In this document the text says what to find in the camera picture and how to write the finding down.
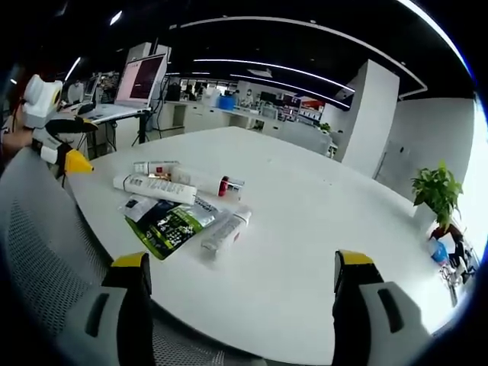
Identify clear red cap skincare bottle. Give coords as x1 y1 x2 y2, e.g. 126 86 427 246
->
169 166 246 200

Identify green skincare sachet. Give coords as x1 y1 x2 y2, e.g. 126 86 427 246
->
124 204 206 261

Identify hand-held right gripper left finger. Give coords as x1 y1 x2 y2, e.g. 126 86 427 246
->
56 251 156 366

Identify white tilted work table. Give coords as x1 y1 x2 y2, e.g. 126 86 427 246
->
77 101 153 158

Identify large display screen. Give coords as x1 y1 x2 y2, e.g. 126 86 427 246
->
114 53 169 108

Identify large white skincare tube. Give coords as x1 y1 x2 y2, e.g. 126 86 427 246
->
113 173 198 206

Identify white red label skincare tube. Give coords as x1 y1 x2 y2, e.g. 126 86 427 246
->
133 160 180 175

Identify white counter cabinets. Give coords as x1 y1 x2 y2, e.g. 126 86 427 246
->
162 99 275 134

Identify grey mesh office chair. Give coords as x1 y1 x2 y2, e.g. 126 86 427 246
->
0 146 268 366

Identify blue and white packet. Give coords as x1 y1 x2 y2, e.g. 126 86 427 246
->
427 238 450 264

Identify metal scissors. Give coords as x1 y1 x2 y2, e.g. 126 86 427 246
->
441 265 459 308

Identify green potted plant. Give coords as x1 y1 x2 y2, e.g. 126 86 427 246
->
410 159 465 240

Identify dark desk clutter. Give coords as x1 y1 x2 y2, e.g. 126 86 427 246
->
448 234 478 284

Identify silver skincare sachet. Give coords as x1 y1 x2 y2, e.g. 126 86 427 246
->
193 195 223 226

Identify small translucent skincare tube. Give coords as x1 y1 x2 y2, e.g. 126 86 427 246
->
201 205 253 253

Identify dark skincare sachet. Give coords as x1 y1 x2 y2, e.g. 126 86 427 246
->
120 193 180 223

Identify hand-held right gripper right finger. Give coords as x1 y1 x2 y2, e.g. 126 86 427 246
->
332 249 435 366

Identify person's left hand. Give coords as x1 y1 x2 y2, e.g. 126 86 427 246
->
0 127 35 156

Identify blue water jug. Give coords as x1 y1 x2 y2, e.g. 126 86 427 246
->
216 93 236 112

